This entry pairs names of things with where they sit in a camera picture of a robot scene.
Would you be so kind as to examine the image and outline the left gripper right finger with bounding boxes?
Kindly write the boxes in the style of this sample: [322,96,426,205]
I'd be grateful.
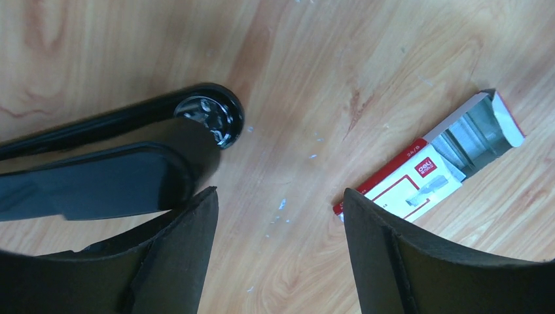
[344,188,554,313]

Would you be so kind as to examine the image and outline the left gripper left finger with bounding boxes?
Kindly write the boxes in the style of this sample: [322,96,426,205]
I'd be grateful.
[1,186,219,313]

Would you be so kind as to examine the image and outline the black stapler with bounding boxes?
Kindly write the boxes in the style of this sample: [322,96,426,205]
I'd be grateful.
[1,83,244,221]

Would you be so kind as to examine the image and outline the staple box with staples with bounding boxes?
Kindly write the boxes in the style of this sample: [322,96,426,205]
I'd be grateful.
[356,88,525,222]

